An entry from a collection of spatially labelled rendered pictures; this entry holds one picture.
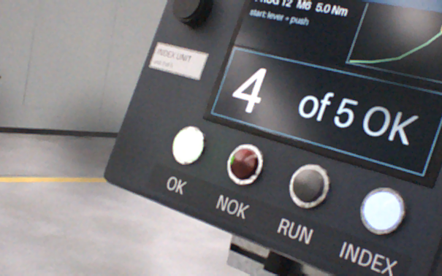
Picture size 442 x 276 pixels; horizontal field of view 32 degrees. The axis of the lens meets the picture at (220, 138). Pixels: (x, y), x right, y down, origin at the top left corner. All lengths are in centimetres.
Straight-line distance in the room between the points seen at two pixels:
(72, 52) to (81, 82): 26
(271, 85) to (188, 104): 7
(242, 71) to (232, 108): 3
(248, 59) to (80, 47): 588
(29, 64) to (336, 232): 580
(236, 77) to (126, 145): 10
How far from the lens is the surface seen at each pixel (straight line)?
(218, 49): 54
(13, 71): 617
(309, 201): 46
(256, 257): 58
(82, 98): 648
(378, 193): 45
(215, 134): 52
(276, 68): 50
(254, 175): 49
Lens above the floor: 121
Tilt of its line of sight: 9 degrees down
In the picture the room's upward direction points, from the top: 11 degrees clockwise
